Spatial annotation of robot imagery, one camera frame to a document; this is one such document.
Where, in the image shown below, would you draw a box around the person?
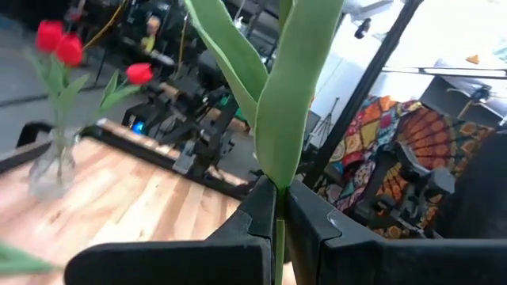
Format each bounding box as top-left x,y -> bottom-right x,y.
433,129 -> 507,241
140,14 -> 166,55

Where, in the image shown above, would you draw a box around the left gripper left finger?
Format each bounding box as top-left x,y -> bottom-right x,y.
64,175 -> 278,285

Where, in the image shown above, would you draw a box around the orange artificial tulip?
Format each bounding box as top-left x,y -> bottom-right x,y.
183,0 -> 346,285

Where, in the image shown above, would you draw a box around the clear glass vase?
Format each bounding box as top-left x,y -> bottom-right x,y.
27,126 -> 78,201

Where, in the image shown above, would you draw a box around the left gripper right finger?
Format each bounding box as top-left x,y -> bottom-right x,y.
284,179 -> 507,285

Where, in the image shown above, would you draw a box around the long yellow cable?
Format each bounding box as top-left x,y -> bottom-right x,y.
85,0 -> 130,51

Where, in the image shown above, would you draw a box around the black mechanical equipment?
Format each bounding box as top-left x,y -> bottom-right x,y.
356,141 -> 457,238

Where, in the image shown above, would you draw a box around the colourful mandala tapestry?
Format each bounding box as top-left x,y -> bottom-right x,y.
314,94 -> 498,241

